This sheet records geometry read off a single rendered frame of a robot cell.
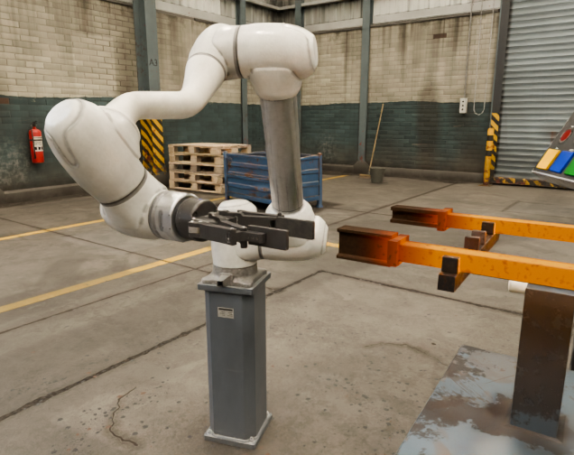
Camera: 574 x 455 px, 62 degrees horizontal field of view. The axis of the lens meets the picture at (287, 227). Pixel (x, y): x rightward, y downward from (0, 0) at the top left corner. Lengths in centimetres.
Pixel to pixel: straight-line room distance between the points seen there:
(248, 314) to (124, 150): 93
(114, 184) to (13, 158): 685
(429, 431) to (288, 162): 87
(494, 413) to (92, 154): 74
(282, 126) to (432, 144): 850
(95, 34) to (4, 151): 227
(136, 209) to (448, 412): 61
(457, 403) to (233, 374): 104
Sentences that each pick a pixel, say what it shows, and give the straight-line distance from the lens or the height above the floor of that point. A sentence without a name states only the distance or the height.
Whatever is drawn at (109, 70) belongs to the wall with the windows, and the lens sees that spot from 849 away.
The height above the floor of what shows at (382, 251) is 97.
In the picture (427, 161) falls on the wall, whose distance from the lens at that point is 982.
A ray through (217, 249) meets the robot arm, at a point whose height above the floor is 72.
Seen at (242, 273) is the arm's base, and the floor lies 64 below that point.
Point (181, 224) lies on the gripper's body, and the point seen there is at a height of 97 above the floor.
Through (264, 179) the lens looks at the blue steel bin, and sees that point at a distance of 601.
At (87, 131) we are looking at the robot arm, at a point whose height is 112.
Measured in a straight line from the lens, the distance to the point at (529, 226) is 85.
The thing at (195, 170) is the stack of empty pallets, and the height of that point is 34.
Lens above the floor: 114
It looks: 13 degrees down
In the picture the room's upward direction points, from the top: straight up
